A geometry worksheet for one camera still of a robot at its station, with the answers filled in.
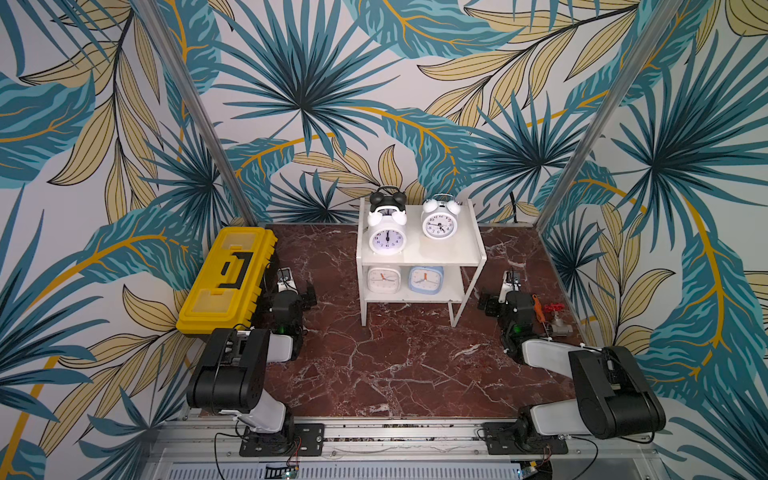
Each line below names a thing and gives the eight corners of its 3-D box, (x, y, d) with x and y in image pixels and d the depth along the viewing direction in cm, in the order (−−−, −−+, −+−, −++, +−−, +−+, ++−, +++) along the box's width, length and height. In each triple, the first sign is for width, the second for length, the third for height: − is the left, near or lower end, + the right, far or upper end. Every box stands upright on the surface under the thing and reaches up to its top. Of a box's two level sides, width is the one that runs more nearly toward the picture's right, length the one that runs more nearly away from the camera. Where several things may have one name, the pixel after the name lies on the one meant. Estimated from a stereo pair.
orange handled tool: (545, 340, 93) (549, 336, 91) (531, 299, 102) (534, 294, 100) (549, 340, 93) (554, 336, 91) (535, 299, 102) (538, 294, 100)
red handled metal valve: (548, 336, 93) (555, 330, 89) (539, 310, 99) (544, 303, 95) (568, 336, 93) (576, 330, 90) (558, 310, 99) (564, 303, 95)
